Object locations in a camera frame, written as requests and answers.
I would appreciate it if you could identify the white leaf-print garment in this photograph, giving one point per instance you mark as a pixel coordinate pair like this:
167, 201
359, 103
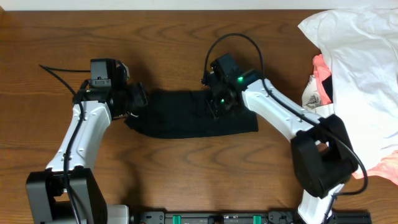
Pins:
312, 101

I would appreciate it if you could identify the pink garment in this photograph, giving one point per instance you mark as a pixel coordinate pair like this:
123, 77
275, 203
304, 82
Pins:
323, 79

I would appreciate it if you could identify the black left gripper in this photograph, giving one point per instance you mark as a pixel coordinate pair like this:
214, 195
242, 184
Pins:
139, 98

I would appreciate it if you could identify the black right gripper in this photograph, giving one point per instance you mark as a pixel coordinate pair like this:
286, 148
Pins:
216, 111

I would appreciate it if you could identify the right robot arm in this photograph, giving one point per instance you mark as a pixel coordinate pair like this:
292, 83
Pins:
321, 151

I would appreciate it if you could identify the black t-shirt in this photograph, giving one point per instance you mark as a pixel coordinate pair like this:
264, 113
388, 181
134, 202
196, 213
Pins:
186, 114

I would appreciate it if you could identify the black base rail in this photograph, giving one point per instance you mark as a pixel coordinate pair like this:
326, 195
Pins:
273, 217

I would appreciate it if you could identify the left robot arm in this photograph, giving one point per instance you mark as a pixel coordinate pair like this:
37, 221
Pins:
66, 191

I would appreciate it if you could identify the white t-shirt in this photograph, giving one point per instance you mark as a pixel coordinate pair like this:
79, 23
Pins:
360, 49

